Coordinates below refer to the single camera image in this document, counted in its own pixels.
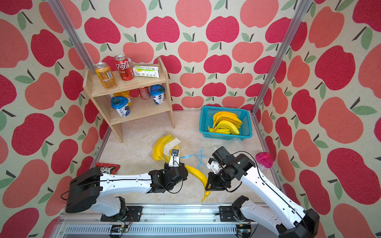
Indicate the red Krax chips bag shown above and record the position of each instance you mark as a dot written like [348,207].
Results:
[108,168]

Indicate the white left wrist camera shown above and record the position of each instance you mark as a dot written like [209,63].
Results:
[174,158]

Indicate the red cola can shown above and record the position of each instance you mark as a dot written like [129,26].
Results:
[123,65]

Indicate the right aluminium corner post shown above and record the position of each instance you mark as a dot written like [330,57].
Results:
[285,45]

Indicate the blue lid yogurt cup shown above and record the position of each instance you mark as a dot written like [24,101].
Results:
[121,105]
[157,93]

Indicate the single yellow banana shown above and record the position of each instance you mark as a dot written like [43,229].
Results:
[201,177]

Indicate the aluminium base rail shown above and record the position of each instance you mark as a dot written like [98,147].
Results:
[177,220]

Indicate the aluminium corner post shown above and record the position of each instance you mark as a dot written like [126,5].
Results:
[285,45]
[70,30]

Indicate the yellow banana bunch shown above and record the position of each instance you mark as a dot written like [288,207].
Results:
[227,120]
[158,150]

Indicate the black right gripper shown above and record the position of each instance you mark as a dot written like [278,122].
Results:
[212,183]

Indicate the pink lid plastic jar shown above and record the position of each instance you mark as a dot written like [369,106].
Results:
[264,161]

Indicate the yellow bananas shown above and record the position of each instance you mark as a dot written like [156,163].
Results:
[219,130]

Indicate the blue lid yogurt cup front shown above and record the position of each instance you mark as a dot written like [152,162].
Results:
[121,105]

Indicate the yellow container on shelf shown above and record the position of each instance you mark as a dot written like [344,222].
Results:
[125,94]

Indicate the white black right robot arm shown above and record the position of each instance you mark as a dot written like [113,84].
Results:
[284,217]

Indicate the blue lid yogurt cup back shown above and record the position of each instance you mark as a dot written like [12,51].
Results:
[157,93]

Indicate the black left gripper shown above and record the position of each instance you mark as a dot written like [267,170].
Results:
[168,168]

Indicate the small red can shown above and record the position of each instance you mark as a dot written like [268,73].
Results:
[144,93]

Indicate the white green box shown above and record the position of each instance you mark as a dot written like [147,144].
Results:
[146,71]

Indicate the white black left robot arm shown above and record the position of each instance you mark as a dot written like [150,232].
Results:
[97,191]

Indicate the orange drink can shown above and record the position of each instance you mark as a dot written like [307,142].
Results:
[105,75]

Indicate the teal plastic basket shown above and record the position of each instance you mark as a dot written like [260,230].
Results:
[206,122]

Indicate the left aluminium corner post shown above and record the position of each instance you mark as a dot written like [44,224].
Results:
[70,30]

